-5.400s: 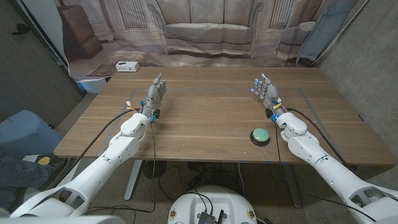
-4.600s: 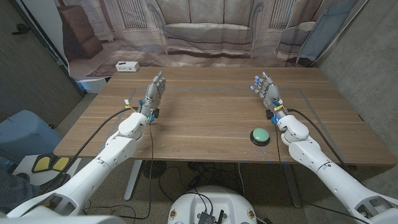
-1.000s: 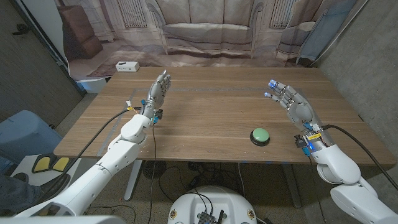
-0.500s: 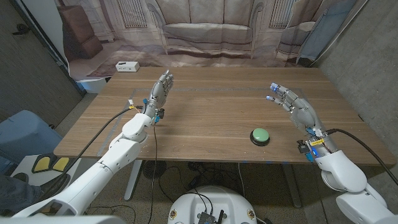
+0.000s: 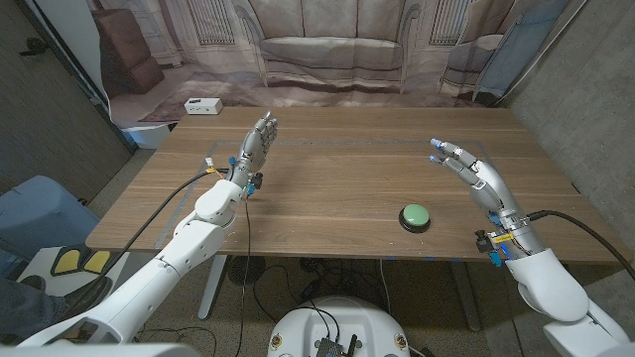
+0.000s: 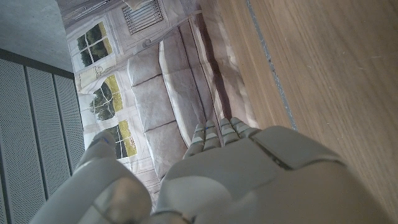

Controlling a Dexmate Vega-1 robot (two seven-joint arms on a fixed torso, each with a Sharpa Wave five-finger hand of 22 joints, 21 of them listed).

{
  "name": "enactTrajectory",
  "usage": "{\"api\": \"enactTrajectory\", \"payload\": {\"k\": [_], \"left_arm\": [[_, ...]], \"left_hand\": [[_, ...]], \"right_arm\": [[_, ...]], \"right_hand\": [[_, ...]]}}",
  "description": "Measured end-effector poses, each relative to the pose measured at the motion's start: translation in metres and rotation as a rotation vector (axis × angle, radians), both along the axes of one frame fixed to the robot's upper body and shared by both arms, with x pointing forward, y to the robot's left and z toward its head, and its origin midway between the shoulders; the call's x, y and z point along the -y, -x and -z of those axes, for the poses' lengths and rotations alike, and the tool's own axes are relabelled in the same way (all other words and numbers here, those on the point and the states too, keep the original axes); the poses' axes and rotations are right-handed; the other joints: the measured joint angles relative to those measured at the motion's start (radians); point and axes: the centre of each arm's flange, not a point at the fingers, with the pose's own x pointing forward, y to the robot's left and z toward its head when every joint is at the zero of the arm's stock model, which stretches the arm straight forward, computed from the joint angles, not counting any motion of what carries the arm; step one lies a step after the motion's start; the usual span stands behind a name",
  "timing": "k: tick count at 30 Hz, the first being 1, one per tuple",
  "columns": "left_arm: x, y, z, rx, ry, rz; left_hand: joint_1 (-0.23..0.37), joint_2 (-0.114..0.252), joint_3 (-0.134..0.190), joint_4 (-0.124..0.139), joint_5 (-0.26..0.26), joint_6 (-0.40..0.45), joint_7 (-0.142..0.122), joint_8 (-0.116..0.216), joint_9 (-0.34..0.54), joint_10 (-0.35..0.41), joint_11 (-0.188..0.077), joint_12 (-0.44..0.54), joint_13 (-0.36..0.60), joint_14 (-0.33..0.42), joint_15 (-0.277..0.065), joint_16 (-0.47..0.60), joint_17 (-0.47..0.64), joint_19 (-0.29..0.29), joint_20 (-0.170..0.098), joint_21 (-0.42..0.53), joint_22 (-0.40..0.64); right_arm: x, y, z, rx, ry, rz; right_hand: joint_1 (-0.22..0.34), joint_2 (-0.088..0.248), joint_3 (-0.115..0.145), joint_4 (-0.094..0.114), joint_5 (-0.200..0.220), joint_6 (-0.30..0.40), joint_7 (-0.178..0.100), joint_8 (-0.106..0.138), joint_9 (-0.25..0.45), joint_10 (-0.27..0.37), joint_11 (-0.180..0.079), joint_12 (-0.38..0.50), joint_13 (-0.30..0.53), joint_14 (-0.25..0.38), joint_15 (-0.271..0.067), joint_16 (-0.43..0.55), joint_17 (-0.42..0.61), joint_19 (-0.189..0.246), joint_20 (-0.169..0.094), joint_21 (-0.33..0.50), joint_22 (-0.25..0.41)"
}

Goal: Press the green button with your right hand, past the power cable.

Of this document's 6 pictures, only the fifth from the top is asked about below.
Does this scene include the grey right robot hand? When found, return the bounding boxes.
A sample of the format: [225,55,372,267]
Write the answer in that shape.
[429,138,547,262]

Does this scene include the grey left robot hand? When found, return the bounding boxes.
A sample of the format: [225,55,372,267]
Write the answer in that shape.
[227,110,279,189]

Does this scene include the green push button black base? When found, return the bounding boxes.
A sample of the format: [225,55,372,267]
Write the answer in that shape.
[398,203,432,235]

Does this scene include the white power box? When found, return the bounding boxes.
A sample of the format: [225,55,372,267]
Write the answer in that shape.
[184,97,223,116]

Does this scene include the grey table leg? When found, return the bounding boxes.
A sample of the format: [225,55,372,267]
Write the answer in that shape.
[448,260,482,332]

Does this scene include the round black floor fan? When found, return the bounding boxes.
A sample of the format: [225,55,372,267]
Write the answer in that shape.
[227,255,267,287]

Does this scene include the printed living room backdrop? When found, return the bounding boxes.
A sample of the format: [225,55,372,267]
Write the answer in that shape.
[86,0,589,150]

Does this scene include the white table leg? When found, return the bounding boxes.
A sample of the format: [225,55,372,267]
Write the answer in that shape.
[197,255,229,321]

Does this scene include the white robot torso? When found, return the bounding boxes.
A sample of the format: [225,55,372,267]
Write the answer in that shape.
[267,296,412,357]

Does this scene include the black electronics module on torso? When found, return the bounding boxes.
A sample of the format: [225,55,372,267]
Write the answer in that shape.
[315,334,358,357]

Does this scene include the white mat yellow foot marks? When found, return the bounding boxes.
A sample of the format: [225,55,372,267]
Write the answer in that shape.
[17,246,131,298]

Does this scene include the black shoe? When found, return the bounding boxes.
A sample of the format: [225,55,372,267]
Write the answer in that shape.
[19,275,47,293]
[63,276,114,312]

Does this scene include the blue plastic bin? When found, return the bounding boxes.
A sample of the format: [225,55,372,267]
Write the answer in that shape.
[0,175,100,262]

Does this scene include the person's leg in jeans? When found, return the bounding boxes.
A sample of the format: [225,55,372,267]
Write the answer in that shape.
[0,277,68,343]

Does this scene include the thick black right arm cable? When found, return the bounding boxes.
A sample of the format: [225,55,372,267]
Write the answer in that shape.
[528,209,635,282]

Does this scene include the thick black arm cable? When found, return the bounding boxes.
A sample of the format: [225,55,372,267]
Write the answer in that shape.
[96,168,232,294]
[528,209,635,282]

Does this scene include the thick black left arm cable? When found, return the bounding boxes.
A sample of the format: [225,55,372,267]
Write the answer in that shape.
[96,168,232,294]

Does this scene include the thin black left wrist cable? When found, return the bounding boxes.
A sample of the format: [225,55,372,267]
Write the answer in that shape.
[233,193,252,357]

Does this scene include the black cable on torso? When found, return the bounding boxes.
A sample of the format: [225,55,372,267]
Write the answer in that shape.
[252,265,341,343]

